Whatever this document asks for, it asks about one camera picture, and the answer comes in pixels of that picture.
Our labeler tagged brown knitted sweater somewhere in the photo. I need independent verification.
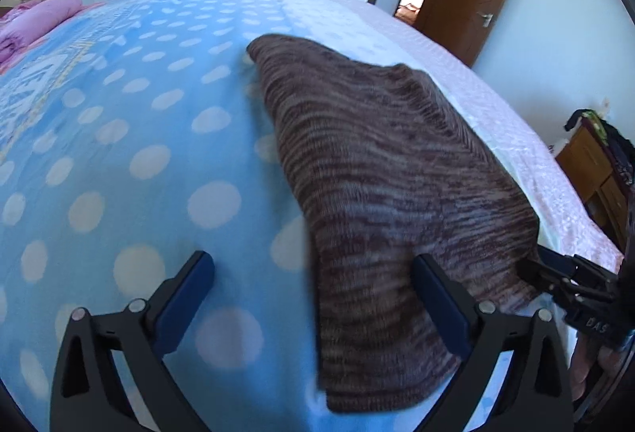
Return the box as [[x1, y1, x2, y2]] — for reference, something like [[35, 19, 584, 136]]
[[246, 35, 539, 413]]

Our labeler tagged person's right hand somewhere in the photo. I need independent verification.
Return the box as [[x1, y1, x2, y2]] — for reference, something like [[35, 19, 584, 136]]
[[568, 336, 621, 405]]

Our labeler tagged folded pink quilt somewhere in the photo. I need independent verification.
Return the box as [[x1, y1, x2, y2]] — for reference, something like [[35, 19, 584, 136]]
[[1, 0, 83, 65]]

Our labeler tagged blue polka dot blanket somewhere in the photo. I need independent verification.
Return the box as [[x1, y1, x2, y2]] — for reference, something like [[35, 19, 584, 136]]
[[0, 0, 503, 432]]

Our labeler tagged wooden bedside cabinet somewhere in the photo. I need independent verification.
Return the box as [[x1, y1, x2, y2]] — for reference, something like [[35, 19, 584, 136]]
[[555, 119, 629, 250]]

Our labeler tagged silver door handle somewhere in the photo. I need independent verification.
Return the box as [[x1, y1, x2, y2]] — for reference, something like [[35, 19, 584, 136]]
[[477, 12, 494, 28]]

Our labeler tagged clothes pile on cabinet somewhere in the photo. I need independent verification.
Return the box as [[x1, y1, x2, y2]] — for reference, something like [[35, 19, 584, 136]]
[[564, 109, 635, 186]]

